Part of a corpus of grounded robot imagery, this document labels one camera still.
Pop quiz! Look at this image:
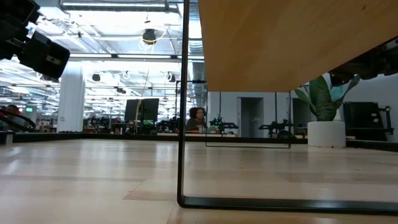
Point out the wooden shelf with black legs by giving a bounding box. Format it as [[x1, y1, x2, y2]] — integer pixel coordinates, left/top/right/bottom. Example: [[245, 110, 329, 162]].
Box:
[[176, 0, 398, 216]]

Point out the person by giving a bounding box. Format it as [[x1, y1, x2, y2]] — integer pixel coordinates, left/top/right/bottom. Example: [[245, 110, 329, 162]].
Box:
[[185, 106, 208, 131]]

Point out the black computer monitor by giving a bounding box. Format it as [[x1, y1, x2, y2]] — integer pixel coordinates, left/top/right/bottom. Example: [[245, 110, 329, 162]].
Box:
[[124, 98, 160, 123]]

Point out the black ceiling-hung device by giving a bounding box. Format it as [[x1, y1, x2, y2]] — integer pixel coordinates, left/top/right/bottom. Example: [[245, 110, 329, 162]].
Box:
[[142, 28, 158, 45]]

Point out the white building column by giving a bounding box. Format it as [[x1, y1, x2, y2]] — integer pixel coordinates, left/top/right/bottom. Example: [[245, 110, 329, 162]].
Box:
[[57, 62, 86, 133]]

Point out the potted plant in white pot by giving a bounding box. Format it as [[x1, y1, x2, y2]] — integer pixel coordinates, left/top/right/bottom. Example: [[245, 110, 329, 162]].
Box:
[[294, 74, 361, 148]]

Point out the black equipment rack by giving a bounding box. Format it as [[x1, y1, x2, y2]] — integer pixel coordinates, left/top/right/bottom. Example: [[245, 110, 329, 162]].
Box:
[[343, 101, 395, 141]]

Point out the black aluminium table frame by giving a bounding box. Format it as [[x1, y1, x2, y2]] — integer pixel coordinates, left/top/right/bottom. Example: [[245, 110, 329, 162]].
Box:
[[0, 132, 398, 153]]

